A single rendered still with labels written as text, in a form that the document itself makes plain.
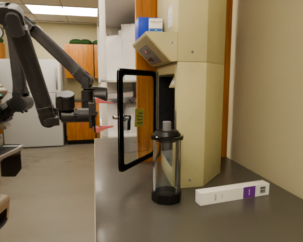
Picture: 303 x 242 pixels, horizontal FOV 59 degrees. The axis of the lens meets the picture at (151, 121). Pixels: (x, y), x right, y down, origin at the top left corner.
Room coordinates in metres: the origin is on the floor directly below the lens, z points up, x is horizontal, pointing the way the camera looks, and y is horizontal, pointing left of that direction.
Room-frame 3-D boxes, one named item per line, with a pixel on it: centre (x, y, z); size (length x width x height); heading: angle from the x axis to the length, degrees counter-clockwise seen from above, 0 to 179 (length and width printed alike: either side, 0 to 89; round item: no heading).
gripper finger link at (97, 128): (1.10, 0.20, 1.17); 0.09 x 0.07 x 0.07; 103
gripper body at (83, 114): (1.08, 0.27, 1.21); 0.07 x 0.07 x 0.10; 13
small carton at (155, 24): (1.05, -0.01, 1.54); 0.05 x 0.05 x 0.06; 2
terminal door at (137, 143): (1.13, 0.05, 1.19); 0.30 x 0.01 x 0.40; 152
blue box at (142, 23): (1.19, 0.01, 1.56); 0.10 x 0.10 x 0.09; 12
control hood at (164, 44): (1.11, 0.00, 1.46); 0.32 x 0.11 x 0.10; 12
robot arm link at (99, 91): (1.35, 0.28, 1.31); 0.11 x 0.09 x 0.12; 91
